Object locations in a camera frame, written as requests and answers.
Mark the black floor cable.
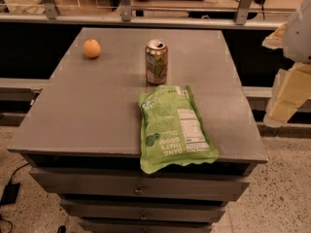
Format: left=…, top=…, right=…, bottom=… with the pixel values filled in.
left=7, top=162, right=30, bottom=185

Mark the metal railing frame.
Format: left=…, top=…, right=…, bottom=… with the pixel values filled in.
left=0, top=0, right=311, bottom=31

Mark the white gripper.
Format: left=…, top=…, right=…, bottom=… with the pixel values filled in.
left=262, top=0, right=311, bottom=128

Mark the orange fruit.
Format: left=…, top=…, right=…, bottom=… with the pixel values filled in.
left=84, top=39, right=101, bottom=58

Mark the orange soda can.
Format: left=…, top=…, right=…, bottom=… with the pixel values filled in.
left=145, top=39, right=168, bottom=84

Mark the black power adapter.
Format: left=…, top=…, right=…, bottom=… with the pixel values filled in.
left=0, top=183, right=20, bottom=206

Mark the green snack bag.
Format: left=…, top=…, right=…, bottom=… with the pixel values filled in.
left=138, top=85, right=219, bottom=174

